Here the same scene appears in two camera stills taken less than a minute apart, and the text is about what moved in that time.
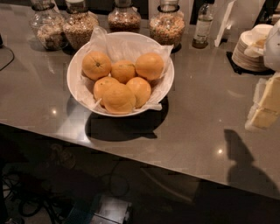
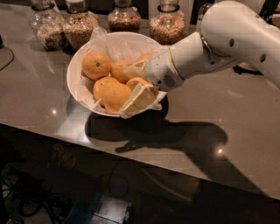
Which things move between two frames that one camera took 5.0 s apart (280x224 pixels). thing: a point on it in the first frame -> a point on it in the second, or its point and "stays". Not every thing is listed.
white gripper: [273, 48] -> [161, 71]
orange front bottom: [119, 99] stays
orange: [95, 65] stays
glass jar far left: [46, 24] stays
